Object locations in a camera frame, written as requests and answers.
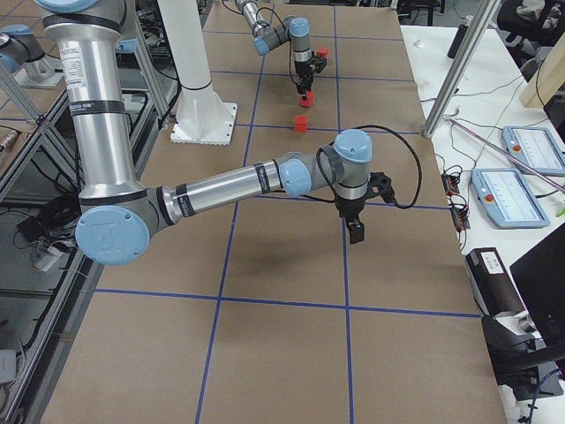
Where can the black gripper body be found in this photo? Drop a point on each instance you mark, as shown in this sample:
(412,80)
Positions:
(303,72)
(348,208)

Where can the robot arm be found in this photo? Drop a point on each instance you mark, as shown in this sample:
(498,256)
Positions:
(292,30)
(120,215)

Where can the small circuit board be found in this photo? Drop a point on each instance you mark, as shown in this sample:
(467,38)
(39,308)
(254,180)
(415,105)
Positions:
(450,184)

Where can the black box with label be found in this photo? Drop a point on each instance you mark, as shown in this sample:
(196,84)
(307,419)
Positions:
(493,290)

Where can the black bottle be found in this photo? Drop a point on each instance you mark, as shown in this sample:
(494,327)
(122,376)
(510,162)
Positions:
(458,38)

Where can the near teach pendant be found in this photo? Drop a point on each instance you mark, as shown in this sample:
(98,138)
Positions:
(507,199)

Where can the teach pendant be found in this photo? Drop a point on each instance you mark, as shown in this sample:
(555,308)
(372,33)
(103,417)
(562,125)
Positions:
(536,147)
(507,199)

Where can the black monitor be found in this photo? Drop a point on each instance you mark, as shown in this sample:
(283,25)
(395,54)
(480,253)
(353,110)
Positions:
(539,278)

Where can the far teach pendant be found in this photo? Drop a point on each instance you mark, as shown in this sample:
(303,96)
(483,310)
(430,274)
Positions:
(536,147)

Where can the wooden board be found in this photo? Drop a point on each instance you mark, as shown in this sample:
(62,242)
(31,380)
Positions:
(547,80)

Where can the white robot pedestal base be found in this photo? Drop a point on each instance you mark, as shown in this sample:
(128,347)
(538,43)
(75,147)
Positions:
(201,117)

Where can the aluminium frame post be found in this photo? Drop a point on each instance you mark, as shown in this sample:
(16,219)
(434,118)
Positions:
(455,73)

